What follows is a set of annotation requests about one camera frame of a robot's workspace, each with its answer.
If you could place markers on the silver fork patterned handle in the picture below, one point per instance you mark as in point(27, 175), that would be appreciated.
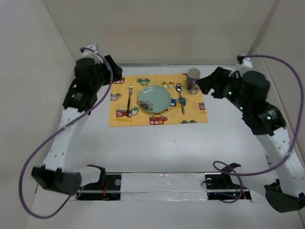
point(130, 91)

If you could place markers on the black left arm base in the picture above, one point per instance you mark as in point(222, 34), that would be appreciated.
point(107, 190)

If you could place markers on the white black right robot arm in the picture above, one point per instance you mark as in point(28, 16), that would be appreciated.
point(286, 193)

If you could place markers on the green floral ceramic plate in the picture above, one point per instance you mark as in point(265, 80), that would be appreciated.
point(154, 99)

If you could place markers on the silver spoon patterned handle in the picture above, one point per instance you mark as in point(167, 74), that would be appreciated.
point(179, 90)

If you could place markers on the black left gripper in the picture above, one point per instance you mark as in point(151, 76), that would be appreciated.
point(116, 71)

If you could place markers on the purple ceramic mug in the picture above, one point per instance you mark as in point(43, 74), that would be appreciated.
point(192, 75)

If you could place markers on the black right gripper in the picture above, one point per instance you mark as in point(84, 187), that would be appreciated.
point(215, 80)

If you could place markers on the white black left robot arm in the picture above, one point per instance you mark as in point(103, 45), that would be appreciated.
point(55, 173)

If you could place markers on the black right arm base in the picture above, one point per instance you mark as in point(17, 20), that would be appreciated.
point(220, 187)

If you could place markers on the yellow car-print cloth placemat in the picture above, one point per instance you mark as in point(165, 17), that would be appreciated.
point(195, 111)

